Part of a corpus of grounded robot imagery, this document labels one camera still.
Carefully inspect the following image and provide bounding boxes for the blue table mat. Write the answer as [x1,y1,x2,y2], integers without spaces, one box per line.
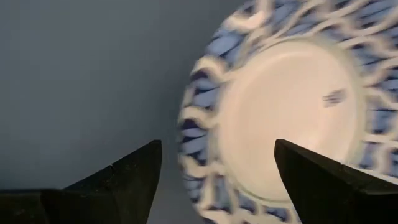
[0,0,249,224]

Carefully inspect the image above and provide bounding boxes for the blue patterned white plate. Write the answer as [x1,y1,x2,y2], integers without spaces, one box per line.
[177,0,398,224]

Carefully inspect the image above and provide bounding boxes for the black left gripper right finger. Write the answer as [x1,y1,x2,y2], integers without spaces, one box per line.
[273,138,398,224]

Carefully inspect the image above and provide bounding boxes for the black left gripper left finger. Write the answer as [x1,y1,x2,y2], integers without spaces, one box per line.
[0,139,163,224]

